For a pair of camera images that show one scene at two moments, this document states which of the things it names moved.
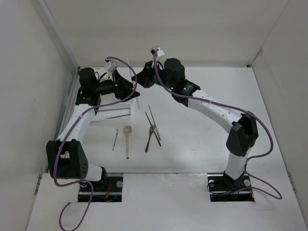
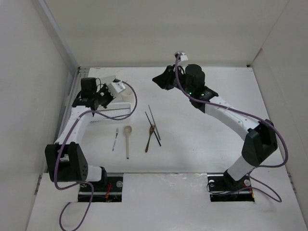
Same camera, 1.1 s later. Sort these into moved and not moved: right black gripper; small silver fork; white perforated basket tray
Moved: right black gripper
Not moved: small silver fork; white perforated basket tray
